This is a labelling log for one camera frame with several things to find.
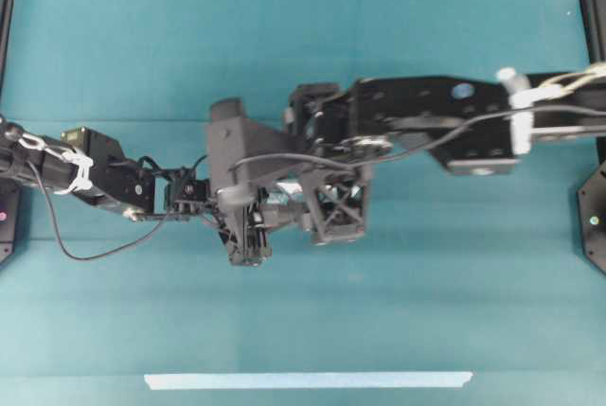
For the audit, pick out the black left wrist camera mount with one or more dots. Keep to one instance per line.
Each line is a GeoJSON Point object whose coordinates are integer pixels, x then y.
{"type": "Point", "coordinates": [247, 160]}

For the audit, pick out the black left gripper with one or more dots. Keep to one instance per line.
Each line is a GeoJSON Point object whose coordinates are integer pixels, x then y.
{"type": "Point", "coordinates": [185, 196]}

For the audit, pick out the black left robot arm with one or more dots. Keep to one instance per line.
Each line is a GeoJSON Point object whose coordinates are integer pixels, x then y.
{"type": "Point", "coordinates": [93, 168]}

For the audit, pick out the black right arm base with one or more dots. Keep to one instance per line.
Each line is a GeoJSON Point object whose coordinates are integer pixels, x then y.
{"type": "Point", "coordinates": [591, 203]}

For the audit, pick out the light blue tape strip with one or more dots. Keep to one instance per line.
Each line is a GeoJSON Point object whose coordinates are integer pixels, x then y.
{"type": "Point", "coordinates": [308, 380]}

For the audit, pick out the white cable clip right arm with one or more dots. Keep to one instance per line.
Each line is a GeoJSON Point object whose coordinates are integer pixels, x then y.
{"type": "Point", "coordinates": [522, 97]}

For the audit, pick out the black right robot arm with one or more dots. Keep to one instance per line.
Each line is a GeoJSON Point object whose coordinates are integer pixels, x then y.
{"type": "Point", "coordinates": [470, 127]}

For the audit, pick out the silver zip bag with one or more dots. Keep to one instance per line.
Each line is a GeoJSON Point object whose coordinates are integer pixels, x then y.
{"type": "Point", "coordinates": [293, 190]}

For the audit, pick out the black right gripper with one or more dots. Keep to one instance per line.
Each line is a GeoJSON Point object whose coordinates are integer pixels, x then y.
{"type": "Point", "coordinates": [330, 164]}

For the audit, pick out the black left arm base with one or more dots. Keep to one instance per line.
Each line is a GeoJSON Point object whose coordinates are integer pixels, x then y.
{"type": "Point", "coordinates": [10, 205]}

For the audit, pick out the white cable tie left arm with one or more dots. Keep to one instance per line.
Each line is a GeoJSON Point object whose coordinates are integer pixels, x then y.
{"type": "Point", "coordinates": [66, 153]}

